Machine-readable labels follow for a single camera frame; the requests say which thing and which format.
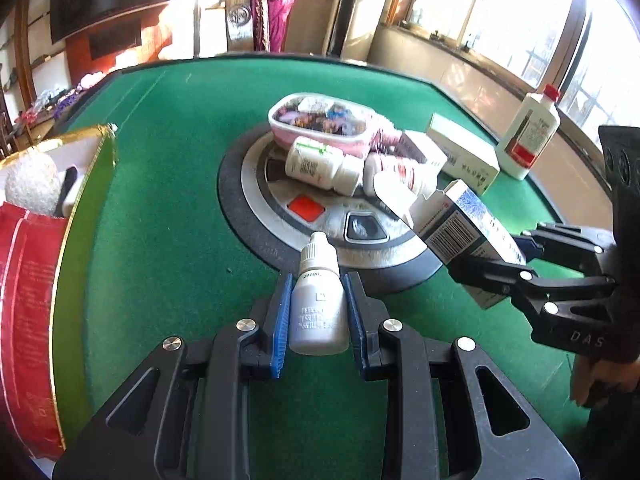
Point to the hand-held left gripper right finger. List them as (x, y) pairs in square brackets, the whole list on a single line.
[(352, 320)]

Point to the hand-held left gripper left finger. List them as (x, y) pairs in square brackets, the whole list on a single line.
[(281, 320)]

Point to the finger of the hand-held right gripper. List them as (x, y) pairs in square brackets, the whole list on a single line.
[(565, 240), (500, 272)]

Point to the white dropper bottle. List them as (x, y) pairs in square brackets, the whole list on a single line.
[(317, 310)]

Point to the blue white medicine box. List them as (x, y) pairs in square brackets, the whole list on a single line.
[(450, 230)]

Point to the pink cartoon zip pouch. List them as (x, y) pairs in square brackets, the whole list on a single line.
[(320, 120)]

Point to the gold-rimmed white box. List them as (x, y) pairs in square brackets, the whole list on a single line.
[(85, 260)]

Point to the red foil packet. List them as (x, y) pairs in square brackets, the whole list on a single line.
[(27, 320)]

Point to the person's right hand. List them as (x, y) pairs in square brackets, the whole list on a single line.
[(590, 380)]

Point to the white bottle with red cap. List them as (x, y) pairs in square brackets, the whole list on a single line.
[(530, 135)]

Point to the cream medicine box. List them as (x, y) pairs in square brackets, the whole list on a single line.
[(465, 155)]

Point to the round table control panel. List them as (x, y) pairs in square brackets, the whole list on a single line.
[(240, 200)]

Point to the white pill bottle red label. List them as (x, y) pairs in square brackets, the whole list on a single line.
[(400, 172)]

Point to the white pink medicine box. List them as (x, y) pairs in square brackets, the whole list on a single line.
[(422, 147)]

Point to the white pill bottle green label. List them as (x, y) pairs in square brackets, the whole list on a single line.
[(310, 165)]

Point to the pink plush toy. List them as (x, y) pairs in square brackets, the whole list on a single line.
[(387, 137)]

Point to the wooden framed window row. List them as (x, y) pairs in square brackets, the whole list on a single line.
[(500, 10)]

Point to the black slim case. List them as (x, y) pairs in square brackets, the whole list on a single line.
[(67, 190)]

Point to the white plush ball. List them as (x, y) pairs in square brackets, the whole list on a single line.
[(30, 185)]

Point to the wooden chair with round emblem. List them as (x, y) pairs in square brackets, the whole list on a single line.
[(240, 15)]

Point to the purple fringed cloth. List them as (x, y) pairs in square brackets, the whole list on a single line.
[(272, 10)]

